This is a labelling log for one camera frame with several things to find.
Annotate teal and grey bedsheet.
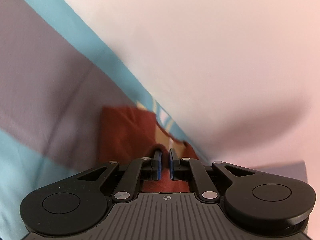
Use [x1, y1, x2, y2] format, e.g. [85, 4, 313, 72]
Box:
[0, 0, 308, 240]

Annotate dark red knit sweater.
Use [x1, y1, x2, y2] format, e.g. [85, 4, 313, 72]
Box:
[97, 106, 198, 193]

